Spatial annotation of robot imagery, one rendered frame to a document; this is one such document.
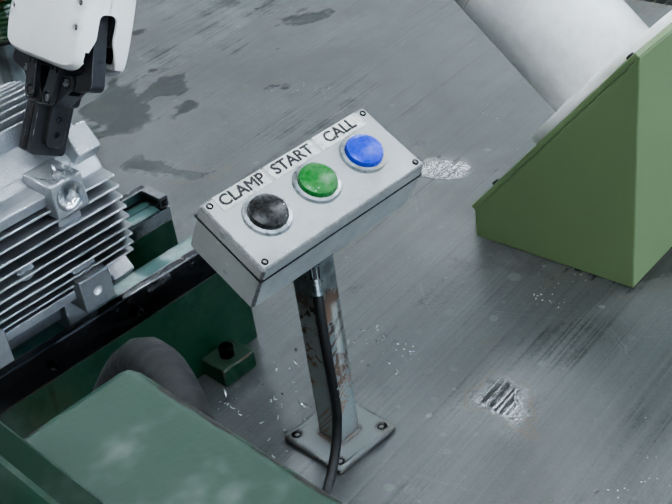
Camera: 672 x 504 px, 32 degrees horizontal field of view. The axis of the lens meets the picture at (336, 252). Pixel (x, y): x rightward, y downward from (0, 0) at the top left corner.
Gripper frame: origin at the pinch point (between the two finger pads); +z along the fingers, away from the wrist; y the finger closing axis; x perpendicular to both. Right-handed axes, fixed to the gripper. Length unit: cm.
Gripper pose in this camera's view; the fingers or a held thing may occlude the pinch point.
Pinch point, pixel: (46, 127)
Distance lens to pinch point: 93.5
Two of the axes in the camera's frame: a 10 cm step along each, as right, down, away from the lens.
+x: -6.6, 0.0, -7.5
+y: -7.1, -3.3, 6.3
